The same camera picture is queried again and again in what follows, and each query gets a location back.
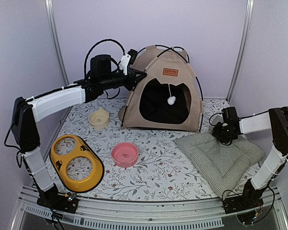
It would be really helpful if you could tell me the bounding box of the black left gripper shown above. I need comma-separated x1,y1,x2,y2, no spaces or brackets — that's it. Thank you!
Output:
101,67,147,91

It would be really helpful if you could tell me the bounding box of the green checkered pet cushion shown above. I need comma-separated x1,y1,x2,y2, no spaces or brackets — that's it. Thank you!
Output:
174,132,265,198

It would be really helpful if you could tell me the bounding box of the beige fabric pet tent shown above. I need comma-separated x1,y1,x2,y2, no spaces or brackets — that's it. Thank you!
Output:
120,44,204,133

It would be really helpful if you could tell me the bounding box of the cream pet bowl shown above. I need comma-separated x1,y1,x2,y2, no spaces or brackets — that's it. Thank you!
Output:
88,107,110,129

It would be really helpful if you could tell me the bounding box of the pink pet bowl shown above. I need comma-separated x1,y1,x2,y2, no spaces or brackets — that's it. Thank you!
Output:
111,142,139,168

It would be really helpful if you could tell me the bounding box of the yellow double bowl holder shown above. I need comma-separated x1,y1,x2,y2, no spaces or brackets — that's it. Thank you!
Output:
49,135,105,193

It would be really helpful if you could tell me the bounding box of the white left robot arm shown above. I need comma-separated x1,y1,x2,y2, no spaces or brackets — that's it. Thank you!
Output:
10,52,146,208

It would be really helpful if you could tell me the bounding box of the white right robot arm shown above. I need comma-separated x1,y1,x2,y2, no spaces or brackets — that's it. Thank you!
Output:
212,106,288,190

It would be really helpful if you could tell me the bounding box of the round beige embroidered mat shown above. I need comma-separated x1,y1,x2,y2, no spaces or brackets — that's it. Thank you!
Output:
118,106,126,121

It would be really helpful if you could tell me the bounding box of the floral white table mat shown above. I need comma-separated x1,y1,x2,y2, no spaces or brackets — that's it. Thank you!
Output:
58,98,259,202

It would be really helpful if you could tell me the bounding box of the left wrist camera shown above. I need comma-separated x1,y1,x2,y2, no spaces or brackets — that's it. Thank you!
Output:
119,49,138,75

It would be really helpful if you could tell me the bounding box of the white pompom toy on string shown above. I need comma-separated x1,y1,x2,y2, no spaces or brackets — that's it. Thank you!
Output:
167,84,176,105

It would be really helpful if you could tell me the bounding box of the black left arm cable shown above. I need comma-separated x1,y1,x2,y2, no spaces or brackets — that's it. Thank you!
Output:
84,39,125,77

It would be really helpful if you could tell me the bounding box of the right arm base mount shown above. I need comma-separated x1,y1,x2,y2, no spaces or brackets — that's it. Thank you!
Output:
221,179,267,225

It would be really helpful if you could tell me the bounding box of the left aluminium frame post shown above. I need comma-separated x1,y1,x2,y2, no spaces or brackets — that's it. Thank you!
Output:
45,0,69,85

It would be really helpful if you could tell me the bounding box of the aluminium frame post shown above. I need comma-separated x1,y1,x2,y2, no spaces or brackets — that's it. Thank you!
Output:
226,0,254,103
45,0,69,85

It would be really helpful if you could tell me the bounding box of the right aluminium frame post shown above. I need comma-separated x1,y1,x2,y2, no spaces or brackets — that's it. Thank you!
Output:
226,0,254,103

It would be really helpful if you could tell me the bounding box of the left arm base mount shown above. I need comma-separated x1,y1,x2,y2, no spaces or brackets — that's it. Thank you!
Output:
37,185,79,214

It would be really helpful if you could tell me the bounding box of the aluminium front rail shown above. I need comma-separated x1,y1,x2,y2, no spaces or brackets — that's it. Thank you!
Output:
11,186,288,230

